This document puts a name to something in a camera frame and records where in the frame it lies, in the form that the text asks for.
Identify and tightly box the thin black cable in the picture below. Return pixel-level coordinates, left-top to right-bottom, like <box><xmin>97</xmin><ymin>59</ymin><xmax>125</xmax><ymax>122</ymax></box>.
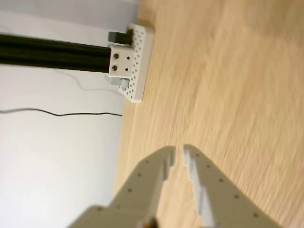
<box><xmin>0</xmin><ymin>107</ymin><xmax>123</xmax><ymax>117</ymax></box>

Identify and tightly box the pale thin cable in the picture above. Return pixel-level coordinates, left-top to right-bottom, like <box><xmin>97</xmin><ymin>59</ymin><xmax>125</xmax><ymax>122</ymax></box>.
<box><xmin>53</xmin><ymin>68</ymin><xmax>122</xmax><ymax>96</ymax></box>

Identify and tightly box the dark clamp block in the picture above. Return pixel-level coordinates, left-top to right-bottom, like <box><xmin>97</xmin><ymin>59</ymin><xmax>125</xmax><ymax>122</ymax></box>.
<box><xmin>107</xmin><ymin>27</ymin><xmax>135</xmax><ymax>46</ymax></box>

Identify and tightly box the pale clamp block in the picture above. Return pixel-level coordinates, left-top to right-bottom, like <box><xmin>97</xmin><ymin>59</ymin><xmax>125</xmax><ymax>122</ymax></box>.
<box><xmin>108</xmin><ymin>77</ymin><xmax>130</xmax><ymax>93</ymax></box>

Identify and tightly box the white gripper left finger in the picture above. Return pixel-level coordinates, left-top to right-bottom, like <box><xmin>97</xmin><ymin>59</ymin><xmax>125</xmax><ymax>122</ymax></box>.
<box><xmin>68</xmin><ymin>145</ymin><xmax>177</xmax><ymax>228</ymax></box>

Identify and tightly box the white post bracket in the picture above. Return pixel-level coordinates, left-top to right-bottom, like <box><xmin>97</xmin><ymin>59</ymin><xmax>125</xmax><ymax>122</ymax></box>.
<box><xmin>108</xmin><ymin>44</ymin><xmax>136</xmax><ymax>78</ymax></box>

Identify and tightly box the white perforated base plate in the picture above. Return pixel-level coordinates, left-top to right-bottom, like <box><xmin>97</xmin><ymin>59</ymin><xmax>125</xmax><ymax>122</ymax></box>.
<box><xmin>118</xmin><ymin>23</ymin><xmax>155</xmax><ymax>104</ymax></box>

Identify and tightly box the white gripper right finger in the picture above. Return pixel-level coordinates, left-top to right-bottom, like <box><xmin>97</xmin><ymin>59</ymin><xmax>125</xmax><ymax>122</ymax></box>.
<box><xmin>182</xmin><ymin>143</ymin><xmax>283</xmax><ymax>228</ymax></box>

